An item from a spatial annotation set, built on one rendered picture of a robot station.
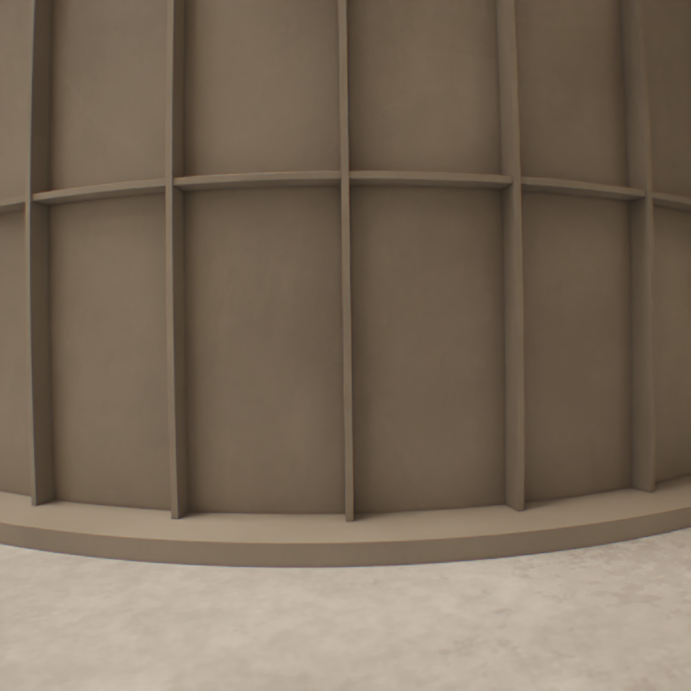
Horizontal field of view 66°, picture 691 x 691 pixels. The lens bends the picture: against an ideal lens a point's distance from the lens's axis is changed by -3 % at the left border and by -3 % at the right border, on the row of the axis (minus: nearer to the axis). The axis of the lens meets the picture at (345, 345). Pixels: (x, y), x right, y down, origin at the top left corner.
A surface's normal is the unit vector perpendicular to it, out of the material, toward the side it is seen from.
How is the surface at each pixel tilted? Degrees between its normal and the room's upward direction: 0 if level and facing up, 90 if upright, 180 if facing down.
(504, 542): 90
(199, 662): 0
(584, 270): 90
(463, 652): 0
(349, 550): 90
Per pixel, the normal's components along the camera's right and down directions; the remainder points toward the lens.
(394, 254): 0.09, 0.01
